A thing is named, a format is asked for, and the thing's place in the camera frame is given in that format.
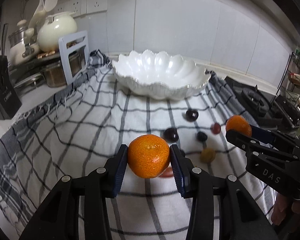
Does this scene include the dark blue grape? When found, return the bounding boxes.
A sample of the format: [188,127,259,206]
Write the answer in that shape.
[196,131,208,142]

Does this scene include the steel pot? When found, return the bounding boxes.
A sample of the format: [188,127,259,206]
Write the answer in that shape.
[41,61,66,88]

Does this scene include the black spice rack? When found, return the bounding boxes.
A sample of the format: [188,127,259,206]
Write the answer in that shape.
[276,49,300,107]

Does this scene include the red grape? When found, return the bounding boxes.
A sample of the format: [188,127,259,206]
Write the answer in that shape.
[211,122,221,134]

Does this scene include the white scalloped bowl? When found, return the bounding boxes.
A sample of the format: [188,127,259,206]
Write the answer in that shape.
[112,50,211,101]

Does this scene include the checkered kitchen cloth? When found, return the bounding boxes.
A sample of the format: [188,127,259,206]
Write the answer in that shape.
[0,65,276,233]

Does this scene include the wall socket panel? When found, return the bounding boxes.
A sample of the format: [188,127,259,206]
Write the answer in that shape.
[53,0,108,18]

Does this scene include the mandarin orange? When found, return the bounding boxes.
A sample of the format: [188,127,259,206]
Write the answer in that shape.
[128,134,170,179]
[225,115,252,137]

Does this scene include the gas stove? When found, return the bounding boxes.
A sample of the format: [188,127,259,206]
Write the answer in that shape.
[225,77,300,133]

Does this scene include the right hand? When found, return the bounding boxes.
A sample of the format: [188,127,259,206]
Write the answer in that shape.
[271,193,300,225]

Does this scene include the white pot rack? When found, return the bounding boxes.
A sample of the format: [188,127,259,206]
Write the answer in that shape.
[58,30,89,85]

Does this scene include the yellow green grape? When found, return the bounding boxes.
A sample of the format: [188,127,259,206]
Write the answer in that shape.
[200,148,216,164]

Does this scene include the small white steamer pot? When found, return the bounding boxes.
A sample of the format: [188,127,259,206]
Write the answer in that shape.
[8,20,40,66]

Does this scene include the black knife block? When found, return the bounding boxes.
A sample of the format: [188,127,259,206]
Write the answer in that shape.
[0,22,23,120]

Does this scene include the cream ceramic pot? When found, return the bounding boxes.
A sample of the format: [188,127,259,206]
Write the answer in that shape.
[37,11,77,52]

